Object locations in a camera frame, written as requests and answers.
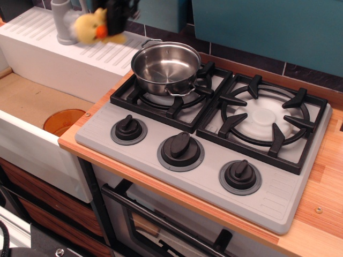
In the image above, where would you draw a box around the teal wall cabinet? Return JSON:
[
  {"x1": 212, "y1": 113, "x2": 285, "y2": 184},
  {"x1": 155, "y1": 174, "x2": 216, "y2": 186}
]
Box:
[{"x1": 138, "y1": 1, "x2": 342, "y2": 76}]

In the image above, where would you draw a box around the white toy sink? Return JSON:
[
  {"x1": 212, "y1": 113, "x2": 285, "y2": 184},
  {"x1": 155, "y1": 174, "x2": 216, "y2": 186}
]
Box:
[{"x1": 1, "y1": 7, "x2": 145, "y2": 203}]

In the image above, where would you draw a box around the yellow stuffed duck toy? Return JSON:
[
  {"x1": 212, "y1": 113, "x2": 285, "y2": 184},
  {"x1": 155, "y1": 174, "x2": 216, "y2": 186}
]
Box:
[{"x1": 69, "y1": 8, "x2": 127, "y2": 45}]

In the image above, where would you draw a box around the black middle stove knob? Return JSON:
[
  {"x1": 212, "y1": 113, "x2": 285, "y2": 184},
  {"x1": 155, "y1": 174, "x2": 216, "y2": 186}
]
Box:
[{"x1": 157, "y1": 132, "x2": 205, "y2": 172}]

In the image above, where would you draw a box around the black right stove knob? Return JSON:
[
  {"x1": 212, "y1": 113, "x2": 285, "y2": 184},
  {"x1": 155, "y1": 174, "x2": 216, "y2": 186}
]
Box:
[{"x1": 219, "y1": 160, "x2": 262, "y2": 196}]

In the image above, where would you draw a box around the grey toy stove top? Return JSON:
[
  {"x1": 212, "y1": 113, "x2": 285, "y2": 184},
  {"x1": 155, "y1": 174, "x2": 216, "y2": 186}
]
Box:
[{"x1": 75, "y1": 99, "x2": 332, "y2": 234}]

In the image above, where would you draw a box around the black left burner grate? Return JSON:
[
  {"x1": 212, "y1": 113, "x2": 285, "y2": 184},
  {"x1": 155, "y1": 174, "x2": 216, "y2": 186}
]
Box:
[{"x1": 110, "y1": 62, "x2": 233, "y2": 133}]

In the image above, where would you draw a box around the orange sink drain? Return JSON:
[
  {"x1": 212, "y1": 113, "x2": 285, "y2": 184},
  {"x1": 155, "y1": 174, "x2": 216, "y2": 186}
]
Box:
[{"x1": 43, "y1": 109, "x2": 85, "y2": 137}]

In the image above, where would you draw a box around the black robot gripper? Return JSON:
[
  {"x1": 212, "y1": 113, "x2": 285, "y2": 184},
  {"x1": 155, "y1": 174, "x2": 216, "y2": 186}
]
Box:
[{"x1": 105, "y1": 0, "x2": 140, "y2": 36}]

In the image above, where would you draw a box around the grey toy faucet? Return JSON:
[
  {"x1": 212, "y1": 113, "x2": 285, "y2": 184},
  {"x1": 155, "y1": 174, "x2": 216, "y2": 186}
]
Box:
[{"x1": 51, "y1": 0, "x2": 88, "y2": 45}]

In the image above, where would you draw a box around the wood grain drawer front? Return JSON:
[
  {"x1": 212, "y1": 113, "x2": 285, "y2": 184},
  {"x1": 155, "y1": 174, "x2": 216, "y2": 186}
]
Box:
[{"x1": 1, "y1": 159, "x2": 113, "y2": 256}]

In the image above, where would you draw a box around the black stove knob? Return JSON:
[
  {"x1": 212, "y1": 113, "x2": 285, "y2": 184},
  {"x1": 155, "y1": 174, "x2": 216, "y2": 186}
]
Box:
[
  {"x1": 219, "y1": 160, "x2": 262, "y2": 196},
  {"x1": 157, "y1": 132, "x2": 205, "y2": 172},
  {"x1": 110, "y1": 115, "x2": 148, "y2": 146}
]

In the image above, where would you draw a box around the black left stove knob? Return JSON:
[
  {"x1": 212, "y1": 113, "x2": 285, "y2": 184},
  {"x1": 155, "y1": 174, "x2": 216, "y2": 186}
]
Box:
[{"x1": 110, "y1": 115, "x2": 148, "y2": 146}]

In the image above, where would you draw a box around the white oven door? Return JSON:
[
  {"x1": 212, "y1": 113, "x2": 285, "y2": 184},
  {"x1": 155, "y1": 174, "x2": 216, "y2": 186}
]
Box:
[{"x1": 93, "y1": 165, "x2": 282, "y2": 256}]

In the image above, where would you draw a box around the black right burner grate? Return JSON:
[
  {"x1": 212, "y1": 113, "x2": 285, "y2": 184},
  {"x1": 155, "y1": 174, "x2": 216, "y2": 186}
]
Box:
[{"x1": 196, "y1": 74, "x2": 328, "y2": 175}]

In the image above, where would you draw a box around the black burner grate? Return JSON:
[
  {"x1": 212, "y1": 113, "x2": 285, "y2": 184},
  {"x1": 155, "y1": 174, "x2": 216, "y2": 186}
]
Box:
[
  {"x1": 110, "y1": 62, "x2": 233, "y2": 133},
  {"x1": 196, "y1": 74, "x2": 328, "y2": 175}
]

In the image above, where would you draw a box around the stainless steel pan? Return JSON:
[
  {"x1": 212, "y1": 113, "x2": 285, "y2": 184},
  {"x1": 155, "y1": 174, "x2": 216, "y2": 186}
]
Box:
[{"x1": 131, "y1": 39, "x2": 201, "y2": 97}]

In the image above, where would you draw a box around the black oven door handle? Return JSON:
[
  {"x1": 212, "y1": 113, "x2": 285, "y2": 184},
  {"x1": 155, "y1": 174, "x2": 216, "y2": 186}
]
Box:
[{"x1": 101, "y1": 179, "x2": 232, "y2": 256}]

